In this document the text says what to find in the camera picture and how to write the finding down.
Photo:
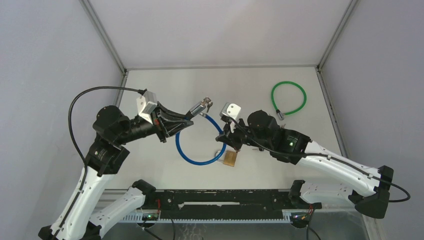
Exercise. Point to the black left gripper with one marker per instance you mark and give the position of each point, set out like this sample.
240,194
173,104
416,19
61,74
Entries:
166,121

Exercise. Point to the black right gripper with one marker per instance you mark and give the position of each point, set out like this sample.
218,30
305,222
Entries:
229,137

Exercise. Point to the large brass padlock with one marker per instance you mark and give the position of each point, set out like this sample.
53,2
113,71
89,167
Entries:
227,158

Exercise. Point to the blue cable lock keys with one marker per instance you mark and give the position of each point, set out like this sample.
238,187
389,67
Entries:
207,103

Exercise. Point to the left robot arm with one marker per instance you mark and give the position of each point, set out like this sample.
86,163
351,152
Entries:
79,221

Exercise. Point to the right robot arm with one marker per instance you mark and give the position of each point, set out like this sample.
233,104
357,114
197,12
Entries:
370,186

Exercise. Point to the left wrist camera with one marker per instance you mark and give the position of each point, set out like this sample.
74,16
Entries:
146,104

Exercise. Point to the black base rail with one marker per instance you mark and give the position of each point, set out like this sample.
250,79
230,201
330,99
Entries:
223,201

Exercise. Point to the white slotted cable duct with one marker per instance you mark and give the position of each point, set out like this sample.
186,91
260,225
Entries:
210,217

